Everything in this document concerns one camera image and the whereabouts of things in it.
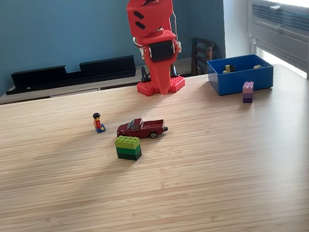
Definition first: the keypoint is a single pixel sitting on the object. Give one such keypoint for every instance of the dark red toy pickup car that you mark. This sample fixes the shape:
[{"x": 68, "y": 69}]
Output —
[{"x": 142, "y": 129}]

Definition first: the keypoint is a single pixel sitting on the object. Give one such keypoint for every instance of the toy figure red shirt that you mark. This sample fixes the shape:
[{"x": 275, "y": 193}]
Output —
[{"x": 98, "y": 124}]

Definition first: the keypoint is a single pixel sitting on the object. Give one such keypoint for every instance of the green brick stack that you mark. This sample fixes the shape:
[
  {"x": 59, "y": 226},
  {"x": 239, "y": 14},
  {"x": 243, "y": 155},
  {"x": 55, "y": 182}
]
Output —
[{"x": 128, "y": 149}]

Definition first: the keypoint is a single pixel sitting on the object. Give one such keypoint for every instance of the yellow red white brick stack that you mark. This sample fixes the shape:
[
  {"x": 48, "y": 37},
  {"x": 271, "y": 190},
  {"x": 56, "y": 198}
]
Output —
[{"x": 257, "y": 66}]

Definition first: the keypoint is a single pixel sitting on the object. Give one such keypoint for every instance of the dark wooden chair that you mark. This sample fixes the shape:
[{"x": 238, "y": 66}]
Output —
[{"x": 201, "y": 52}]

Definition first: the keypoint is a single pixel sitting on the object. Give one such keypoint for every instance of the blue plastic box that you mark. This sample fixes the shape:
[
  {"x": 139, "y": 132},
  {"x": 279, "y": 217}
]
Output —
[{"x": 243, "y": 81}]

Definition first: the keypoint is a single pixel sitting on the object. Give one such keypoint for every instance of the purple brick stack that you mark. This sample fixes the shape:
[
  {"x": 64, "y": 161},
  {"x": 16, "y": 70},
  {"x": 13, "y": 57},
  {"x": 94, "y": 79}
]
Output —
[{"x": 247, "y": 92}]

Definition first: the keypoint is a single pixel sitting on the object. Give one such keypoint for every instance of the pale wooden sideboard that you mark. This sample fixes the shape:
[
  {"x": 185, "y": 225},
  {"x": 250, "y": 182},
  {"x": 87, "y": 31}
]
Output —
[{"x": 51, "y": 93}]

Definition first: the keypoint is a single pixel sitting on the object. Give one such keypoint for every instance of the black long shelf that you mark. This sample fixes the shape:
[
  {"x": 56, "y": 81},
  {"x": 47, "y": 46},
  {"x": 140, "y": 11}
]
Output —
[{"x": 48, "y": 78}]

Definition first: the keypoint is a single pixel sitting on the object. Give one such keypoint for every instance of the grey window heating unit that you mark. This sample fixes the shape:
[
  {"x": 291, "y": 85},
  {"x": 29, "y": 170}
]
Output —
[{"x": 279, "y": 28}]

